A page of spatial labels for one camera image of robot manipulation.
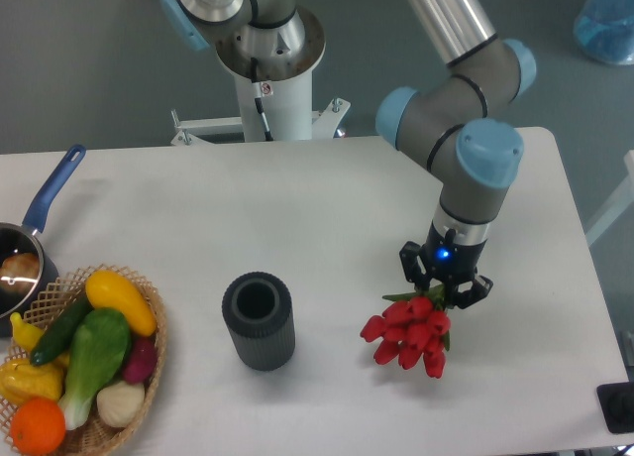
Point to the white frame at right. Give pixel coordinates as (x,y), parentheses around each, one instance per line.
(613,206)

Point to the blue plastic bag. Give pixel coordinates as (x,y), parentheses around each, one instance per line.
(604,31)

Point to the brown bread roll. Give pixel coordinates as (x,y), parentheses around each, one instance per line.
(19,273)

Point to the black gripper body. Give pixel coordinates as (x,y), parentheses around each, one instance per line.
(452,248)

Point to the red tulip bouquet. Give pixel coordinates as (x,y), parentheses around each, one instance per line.
(413,329)

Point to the black device at edge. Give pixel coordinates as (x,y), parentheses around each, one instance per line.
(616,402)

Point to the orange fruit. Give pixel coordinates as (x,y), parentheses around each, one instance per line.
(38,427)

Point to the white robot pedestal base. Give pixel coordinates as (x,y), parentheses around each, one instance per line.
(270,110)

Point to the yellow squash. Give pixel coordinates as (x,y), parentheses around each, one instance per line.
(107,289)

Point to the yellow bumpy gourd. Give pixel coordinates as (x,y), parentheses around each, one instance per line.
(20,381)

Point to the small yellow banana pepper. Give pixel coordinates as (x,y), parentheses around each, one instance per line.
(25,334)

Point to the blue handled saucepan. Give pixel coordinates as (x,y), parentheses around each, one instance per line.
(25,237)

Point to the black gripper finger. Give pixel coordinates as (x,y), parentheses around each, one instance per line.
(479,289)
(413,267)

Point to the dark grey ribbed vase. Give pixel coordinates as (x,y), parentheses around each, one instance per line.
(258,312)

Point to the green bok choy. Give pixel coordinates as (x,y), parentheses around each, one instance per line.
(97,352)

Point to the dark green cucumber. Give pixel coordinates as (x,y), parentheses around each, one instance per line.
(57,338)

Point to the woven wicker basket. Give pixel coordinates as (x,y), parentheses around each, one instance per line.
(95,437)

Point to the white garlic bulb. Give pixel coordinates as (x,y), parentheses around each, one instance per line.
(119,403)

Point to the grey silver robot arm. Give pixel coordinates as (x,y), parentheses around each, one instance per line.
(271,48)

